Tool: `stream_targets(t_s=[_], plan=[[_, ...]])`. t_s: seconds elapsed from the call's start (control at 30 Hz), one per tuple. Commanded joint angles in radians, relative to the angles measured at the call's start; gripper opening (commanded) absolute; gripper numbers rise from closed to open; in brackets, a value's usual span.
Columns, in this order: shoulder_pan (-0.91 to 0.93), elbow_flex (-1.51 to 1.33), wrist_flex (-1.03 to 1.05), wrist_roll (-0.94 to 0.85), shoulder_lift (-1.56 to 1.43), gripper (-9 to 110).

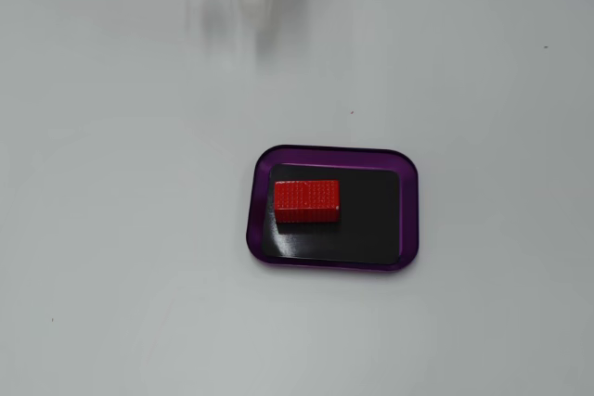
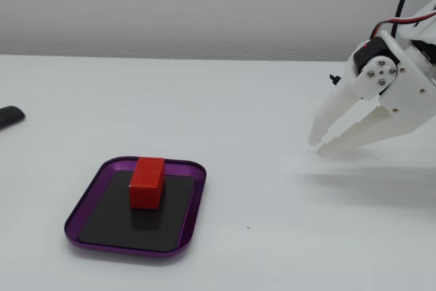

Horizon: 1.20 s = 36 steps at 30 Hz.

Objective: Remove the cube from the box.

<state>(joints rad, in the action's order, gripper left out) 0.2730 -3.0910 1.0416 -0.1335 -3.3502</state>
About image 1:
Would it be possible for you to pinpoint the purple metal tray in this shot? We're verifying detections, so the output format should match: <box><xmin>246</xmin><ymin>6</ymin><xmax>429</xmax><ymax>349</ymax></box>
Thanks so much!
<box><xmin>245</xmin><ymin>144</ymin><xmax>419</xmax><ymax>274</ymax></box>

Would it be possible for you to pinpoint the red rectangular cube block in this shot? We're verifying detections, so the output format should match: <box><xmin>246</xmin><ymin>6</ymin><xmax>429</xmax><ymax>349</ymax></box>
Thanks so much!
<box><xmin>273</xmin><ymin>178</ymin><xmax>342</xmax><ymax>224</ymax></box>

